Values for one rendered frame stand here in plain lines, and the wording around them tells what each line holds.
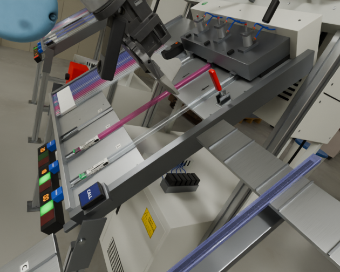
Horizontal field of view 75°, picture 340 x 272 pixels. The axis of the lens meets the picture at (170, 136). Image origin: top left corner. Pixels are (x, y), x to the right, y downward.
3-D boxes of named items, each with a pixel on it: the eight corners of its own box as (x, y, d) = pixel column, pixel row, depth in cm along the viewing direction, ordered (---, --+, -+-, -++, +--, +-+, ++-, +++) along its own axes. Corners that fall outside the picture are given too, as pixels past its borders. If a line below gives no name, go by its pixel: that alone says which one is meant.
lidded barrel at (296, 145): (305, 183, 342) (330, 154, 320) (300, 191, 306) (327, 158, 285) (278, 165, 366) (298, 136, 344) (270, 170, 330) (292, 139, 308)
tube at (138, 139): (82, 181, 56) (80, 178, 55) (82, 177, 57) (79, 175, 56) (239, 75, 61) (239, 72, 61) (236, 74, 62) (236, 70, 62)
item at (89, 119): (82, 215, 52) (74, 209, 50) (58, 100, 99) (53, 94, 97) (150, 168, 54) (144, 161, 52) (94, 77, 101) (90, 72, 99)
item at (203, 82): (211, 134, 58) (206, 120, 54) (129, 62, 105) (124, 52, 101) (306, 68, 61) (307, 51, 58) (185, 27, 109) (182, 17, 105)
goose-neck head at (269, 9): (265, 21, 48) (277, -2, 46) (259, 20, 49) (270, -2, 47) (270, 24, 49) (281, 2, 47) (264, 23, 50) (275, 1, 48)
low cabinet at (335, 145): (340, 153, 725) (358, 131, 693) (331, 162, 553) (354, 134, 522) (289, 126, 825) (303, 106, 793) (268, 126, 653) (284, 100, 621)
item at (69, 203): (85, 222, 53) (65, 210, 48) (59, 106, 101) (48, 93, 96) (89, 219, 54) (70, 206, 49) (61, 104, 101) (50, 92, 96)
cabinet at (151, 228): (115, 327, 94) (170, 228, 70) (85, 204, 144) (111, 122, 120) (218, 283, 131) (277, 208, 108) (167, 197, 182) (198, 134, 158)
